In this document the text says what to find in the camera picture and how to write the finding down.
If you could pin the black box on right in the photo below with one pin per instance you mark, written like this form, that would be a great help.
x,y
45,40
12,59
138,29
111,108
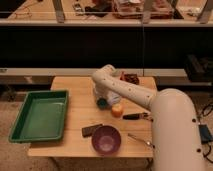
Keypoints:
x,y
199,69

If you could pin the orange fruit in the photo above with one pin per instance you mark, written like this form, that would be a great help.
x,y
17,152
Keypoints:
x,y
117,110

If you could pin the purple bowl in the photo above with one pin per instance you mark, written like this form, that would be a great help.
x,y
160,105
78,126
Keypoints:
x,y
106,140

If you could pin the green plastic tray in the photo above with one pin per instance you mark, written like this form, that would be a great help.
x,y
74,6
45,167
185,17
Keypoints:
x,y
41,117

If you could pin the dark brown rectangular block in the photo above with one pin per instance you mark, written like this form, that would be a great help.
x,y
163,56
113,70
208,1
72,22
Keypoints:
x,y
88,131

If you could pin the red and dark container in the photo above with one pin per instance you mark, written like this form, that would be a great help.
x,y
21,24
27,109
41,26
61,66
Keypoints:
x,y
131,78

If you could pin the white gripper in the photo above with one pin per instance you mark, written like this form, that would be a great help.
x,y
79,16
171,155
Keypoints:
x,y
110,96

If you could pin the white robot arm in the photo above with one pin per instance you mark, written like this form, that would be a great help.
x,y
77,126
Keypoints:
x,y
175,129

